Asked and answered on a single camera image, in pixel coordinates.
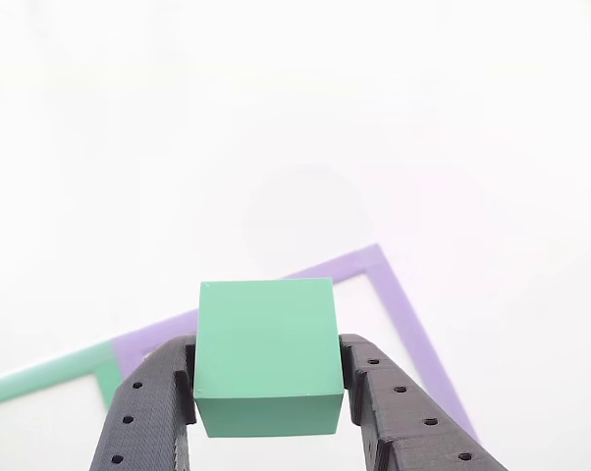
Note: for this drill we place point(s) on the green cube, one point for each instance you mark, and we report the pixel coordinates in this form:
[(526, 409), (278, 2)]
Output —
[(266, 343)]

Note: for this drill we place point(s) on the green tape square frame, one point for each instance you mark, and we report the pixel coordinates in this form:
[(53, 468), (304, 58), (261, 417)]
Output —
[(45, 368)]

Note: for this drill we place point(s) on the purple tape square frame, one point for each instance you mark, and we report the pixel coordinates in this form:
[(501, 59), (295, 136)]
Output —
[(398, 304)]

